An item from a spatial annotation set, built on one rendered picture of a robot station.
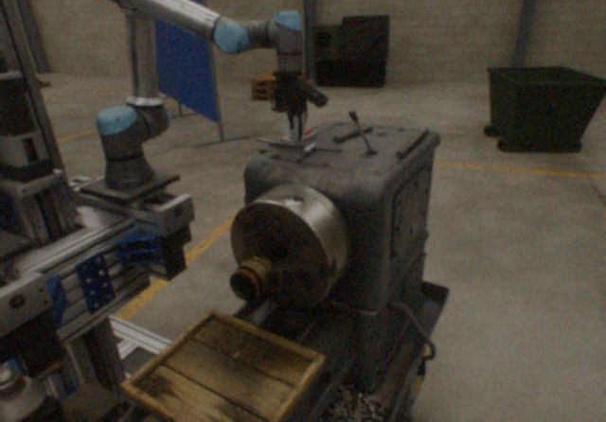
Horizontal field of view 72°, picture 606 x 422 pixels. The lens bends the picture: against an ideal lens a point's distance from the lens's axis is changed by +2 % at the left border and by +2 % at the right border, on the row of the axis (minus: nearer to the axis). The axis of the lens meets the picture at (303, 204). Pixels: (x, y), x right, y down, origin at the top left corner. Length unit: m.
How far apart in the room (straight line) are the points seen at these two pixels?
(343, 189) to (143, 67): 0.75
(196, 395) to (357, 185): 0.62
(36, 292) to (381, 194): 0.84
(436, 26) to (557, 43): 2.54
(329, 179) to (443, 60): 9.84
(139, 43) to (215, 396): 1.02
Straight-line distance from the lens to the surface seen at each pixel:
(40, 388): 0.81
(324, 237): 0.97
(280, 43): 1.22
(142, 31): 1.44
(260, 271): 0.97
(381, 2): 10.98
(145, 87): 1.47
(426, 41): 10.86
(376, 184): 1.06
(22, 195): 1.35
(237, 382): 1.04
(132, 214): 1.43
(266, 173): 1.20
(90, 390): 0.94
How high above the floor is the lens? 1.65
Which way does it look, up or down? 25 degrees down
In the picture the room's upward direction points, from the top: 2 degrees counter-clockwise
